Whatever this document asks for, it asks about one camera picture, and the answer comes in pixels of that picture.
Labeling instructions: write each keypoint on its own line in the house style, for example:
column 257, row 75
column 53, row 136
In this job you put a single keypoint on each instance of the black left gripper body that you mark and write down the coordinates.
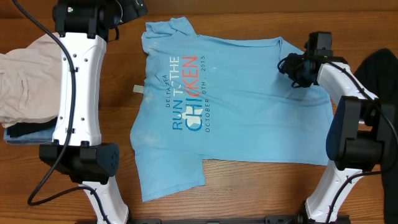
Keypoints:
column 128, row 12

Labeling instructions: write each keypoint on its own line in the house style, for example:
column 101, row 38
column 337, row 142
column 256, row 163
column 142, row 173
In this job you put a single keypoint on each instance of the blue folded jeans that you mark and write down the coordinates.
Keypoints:
column 39, row 137

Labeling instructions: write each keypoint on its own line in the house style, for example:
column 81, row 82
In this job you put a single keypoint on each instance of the beige folded garment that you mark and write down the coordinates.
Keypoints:
column 30, row 83

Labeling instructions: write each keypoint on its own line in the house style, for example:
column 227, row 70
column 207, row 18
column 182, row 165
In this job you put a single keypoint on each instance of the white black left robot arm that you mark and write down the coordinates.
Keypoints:
column 77, row 149

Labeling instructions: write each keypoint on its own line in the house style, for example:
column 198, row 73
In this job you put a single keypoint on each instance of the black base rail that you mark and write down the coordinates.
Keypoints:
column 217, row 221

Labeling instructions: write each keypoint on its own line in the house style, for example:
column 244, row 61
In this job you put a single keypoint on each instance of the black folded garment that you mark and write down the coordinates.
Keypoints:
column 20, row 129

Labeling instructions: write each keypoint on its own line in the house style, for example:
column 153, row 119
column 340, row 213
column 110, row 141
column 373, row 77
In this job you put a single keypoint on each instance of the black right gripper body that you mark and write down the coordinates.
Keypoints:
column 295, row 68

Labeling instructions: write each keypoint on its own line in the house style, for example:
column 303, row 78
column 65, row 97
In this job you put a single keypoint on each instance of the light blue printed t-shirt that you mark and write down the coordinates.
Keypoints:
column 211, row 98

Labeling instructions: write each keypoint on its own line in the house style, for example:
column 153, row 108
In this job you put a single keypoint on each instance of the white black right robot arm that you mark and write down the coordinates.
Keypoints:
column 359, row 137

